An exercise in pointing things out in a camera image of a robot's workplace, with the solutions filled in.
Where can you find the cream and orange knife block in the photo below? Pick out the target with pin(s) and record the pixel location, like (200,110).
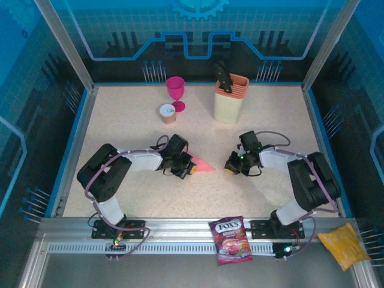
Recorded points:
(228,105)

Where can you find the purple Fox's candy bag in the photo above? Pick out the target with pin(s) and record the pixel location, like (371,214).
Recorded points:
(231,240)

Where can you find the aluminium frame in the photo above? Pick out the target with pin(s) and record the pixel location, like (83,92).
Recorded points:
(180,223)

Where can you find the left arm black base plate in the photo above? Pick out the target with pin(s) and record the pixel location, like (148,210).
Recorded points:
(138,228)

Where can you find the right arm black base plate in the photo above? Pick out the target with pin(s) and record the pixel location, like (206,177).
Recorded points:
(258,229)

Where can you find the small black control board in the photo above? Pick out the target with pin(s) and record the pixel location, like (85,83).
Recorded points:
(283,250)
(115,246)

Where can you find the yellow snack bag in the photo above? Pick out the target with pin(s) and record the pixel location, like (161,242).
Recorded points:
(342,246)

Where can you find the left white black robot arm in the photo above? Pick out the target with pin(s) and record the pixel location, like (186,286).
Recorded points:
(141,160)

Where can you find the pink plastic goblet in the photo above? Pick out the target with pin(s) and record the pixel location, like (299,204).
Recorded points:
(175,87)

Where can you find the tin can with pull tab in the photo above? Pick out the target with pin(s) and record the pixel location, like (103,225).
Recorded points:
(167,115)

